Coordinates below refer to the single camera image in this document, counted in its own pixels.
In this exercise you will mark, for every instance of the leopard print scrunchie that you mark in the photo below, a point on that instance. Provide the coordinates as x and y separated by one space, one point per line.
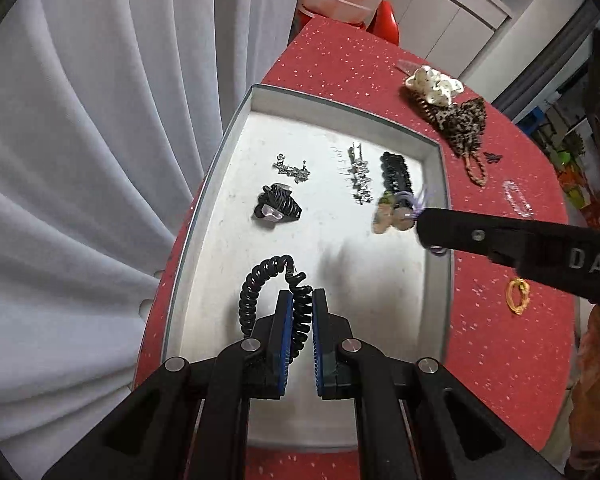
462 125

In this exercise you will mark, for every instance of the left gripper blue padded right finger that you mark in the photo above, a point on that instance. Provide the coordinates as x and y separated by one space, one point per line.
332 375

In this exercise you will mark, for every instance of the white polka dot scrunchie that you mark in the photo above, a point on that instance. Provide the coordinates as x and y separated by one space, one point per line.
436 88

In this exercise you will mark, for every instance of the silver rhinestone hair clip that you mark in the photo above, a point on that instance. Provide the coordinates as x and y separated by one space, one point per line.
359 171

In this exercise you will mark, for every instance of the black claw hair clip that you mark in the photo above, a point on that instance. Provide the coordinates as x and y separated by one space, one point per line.
276 204

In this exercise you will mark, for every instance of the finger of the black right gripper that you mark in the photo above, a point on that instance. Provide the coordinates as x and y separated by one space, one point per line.
566 258

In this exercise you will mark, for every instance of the red plastic stool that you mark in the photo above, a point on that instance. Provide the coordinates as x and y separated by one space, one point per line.
384 25

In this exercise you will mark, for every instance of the black beaded barrette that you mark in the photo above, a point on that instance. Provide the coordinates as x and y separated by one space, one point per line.
397 179

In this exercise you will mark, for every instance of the white cabinet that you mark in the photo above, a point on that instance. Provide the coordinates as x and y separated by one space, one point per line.
449 34

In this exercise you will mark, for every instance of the white curtain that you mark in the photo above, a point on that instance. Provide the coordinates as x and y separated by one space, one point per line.
110 114

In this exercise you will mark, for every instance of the white shallow tray box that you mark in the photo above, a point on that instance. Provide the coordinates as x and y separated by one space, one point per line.
395 294

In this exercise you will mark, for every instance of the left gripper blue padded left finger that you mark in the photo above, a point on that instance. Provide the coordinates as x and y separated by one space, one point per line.
279 346

